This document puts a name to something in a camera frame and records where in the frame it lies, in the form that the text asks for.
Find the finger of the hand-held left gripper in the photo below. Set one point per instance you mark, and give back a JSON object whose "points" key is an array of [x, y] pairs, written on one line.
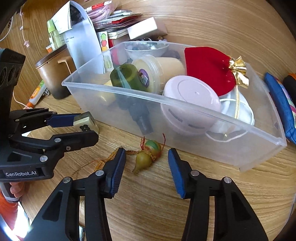
{"points": [[62, 120], [76, 138]]}

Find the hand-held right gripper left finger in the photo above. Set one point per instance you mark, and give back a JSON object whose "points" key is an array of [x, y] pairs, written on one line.
{"points": [[116, 171]]}

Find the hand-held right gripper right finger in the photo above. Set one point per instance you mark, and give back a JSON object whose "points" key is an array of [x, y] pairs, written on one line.
{"points": [[175, 173]]}

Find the pale green small block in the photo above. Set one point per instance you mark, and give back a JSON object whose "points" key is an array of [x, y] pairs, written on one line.
{"points": [[86, 122]]}

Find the gourd charm with tassel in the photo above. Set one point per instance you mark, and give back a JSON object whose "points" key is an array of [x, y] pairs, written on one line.
{"points": [[143, 160]]}

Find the pink round timer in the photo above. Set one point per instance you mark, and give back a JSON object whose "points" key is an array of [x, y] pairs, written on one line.
{"points": [[192, 92]]}

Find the clear plastic bin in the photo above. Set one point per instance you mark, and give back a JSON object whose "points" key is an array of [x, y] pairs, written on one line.
{"points": [[261, 148]]}

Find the beige plastic jar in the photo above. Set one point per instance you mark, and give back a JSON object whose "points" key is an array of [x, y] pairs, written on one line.
{"points": [[171, 66]]}

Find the red velvet box gold bow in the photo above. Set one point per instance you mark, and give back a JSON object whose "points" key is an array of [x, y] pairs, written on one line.
{"points": [[205, 67]]}

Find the person's left forearm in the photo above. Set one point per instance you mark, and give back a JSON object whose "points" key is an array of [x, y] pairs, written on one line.
{"points": [[9, 208]]}

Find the person's left hand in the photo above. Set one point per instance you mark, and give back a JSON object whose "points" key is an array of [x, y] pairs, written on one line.
{"points": [[17, 190]]}

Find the orange capped glue bottle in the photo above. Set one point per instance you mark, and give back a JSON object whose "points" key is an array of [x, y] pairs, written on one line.
{"points": [[37, 93]]}

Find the brown lidded canister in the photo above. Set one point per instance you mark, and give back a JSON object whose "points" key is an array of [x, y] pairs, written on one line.
{"points": [[53, 74]]}

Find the black small bottle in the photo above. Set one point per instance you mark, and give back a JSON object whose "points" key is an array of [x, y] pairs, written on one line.
{"points": [[138, 111]]}

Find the white frosted plastic container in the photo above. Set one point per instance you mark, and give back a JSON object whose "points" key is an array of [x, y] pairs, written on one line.
{"points": [[83, 41]]}

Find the small green bottles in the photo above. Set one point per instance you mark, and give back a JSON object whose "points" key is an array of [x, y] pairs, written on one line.
{"points": [[53, 34]]}

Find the traffic light sticker card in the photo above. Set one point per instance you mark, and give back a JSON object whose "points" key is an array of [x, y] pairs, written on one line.
{"points": [[103, 41]]}

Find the folded white paper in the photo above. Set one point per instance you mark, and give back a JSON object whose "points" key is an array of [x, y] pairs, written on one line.
{"points": [[61, 20]]}

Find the small clear bowl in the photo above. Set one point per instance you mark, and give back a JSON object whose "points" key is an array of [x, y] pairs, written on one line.
{"points": [[148, 54]]}

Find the pile of packets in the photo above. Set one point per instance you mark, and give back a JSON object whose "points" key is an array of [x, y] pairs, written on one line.
{"points": [[115, 20]]}

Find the dark small object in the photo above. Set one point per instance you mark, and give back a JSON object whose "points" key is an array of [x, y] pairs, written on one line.
{"points": [[173, 54]]}

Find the white flat box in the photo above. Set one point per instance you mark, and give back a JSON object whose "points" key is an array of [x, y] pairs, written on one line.
{"points": [[143, 27]]}

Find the blue fabric pouch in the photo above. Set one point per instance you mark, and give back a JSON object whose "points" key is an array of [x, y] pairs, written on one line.
{"points": [[282, 102]]}

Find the black orange zip case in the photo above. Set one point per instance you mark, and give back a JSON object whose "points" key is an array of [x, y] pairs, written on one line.
{"points": [[291, 83]]}

